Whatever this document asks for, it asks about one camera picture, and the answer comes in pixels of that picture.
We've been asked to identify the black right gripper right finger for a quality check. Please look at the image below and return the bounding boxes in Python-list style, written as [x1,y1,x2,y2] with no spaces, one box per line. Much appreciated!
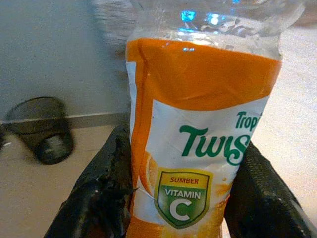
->
[224,140,317,238]

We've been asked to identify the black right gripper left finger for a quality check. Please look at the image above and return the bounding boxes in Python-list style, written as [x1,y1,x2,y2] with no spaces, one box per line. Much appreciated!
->
[44,123,134,238]

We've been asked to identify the orange label plastic juice bottle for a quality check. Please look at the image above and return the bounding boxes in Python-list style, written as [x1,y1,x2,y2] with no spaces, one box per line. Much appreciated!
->
[125,0,305,238]

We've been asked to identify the black mesh waste bin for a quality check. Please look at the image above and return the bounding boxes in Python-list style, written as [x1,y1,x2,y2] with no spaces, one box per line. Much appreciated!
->
[0,96,75,166]

